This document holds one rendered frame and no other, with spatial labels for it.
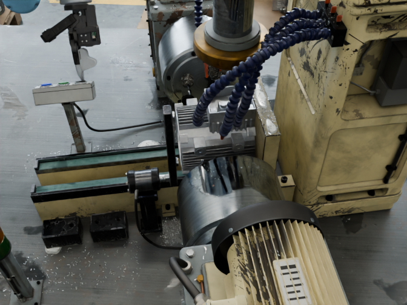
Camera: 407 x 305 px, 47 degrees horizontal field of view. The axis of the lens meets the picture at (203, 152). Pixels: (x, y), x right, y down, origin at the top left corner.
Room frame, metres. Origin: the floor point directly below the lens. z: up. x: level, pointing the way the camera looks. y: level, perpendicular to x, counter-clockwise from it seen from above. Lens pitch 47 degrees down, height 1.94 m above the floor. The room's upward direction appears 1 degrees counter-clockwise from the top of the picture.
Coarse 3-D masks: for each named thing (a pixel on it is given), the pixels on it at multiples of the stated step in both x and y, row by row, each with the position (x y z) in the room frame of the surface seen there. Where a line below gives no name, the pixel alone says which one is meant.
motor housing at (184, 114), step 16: (176, 112) 0.94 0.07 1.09; (192, 112) 0.91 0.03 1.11; (176, 128) 0.98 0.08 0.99; (192, 128) 0.88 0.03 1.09; (208, 128) 0.88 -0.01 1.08; (192, 144) 0.85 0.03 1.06; (208, 144) 0.84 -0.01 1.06; (224, 144) 0.84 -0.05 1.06; (192, 160) 0.82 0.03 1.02; (208, 160) 0.83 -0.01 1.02
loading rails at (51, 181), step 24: (48, 168) 0.89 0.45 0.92; (72, 168) 0.90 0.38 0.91; (96, 168) 0.91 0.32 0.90; (120, 168) 0.92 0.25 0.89; (144, 168) 0.92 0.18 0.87; (48, 192) 0.79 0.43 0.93; (72, 192) 0.80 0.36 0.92; (96, 192) 0.81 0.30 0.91; (120, 192) 0.81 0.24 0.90; (168, 192) 0.83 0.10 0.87; (48, 216) 0.79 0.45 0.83; (72, 216) 0.79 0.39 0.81
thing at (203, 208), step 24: (216, 168) 0.67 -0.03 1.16; (240, 168) 0.67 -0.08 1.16; (264, 168) 0.69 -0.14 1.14; (192, 192) 0.64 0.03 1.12; (216, 192) 0.61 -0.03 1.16; (240, 192) 0.60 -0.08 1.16; (264, 192) 0.61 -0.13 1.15; (192, 216) 0.58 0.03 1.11; (216, 216) 0.55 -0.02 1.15; (192, 240) 0.53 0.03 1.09
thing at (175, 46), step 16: (192, 16) 1.29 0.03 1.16; (208, 16) 1.33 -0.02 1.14; (176, 32) 1.24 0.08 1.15; (192, 32) 1.21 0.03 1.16; (160, 48) 1.24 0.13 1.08; (176, 48) 1.16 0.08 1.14; (192, 48) 1.13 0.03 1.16; (160, 64) 1.19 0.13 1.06; (176, 64) 1.12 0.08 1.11; (192, 64) 1.12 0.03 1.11; (176, 80) 1.12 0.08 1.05; (192, 80) 1.10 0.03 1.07; (208, 80) 1.13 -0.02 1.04; (176, 96) 1.12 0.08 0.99; (192, 96) 1.12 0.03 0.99
